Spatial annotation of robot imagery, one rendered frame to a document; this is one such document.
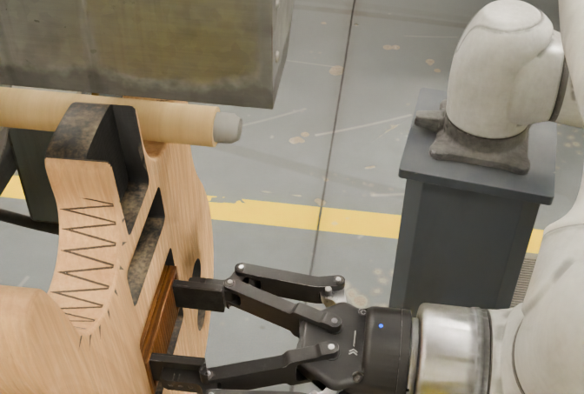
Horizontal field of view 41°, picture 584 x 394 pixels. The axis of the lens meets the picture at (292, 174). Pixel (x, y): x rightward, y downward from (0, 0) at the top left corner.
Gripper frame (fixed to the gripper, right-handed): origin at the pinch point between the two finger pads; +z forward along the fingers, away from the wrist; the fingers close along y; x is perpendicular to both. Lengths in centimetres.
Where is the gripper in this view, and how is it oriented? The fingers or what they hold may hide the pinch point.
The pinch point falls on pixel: (168, 328)
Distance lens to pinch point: 69.0
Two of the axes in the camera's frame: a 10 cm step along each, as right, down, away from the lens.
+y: 1.4, -6.9, 7.1
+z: -9.9, -0.9, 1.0
